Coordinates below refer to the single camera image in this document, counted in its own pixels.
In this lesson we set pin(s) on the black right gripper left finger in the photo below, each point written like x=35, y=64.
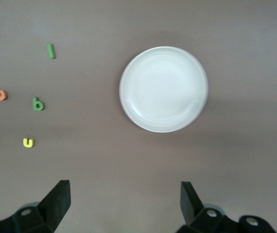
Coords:
x=51, y=208

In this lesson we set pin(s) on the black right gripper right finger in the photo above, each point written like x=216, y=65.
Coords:
x=191, y=206

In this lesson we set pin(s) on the yellow letter u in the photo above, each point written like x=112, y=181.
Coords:
x=28, y=144

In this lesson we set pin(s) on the green letter b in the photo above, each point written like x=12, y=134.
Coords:
x=37, y=104

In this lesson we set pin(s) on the orange letter e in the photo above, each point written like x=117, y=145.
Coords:
x=0, y=94

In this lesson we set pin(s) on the green letter l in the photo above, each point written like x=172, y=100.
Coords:
x=51, y=51

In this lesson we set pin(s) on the beige plate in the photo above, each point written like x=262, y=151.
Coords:
x=163, y=89

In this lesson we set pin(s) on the brown table cover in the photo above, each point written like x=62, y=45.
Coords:
x=237, y=36

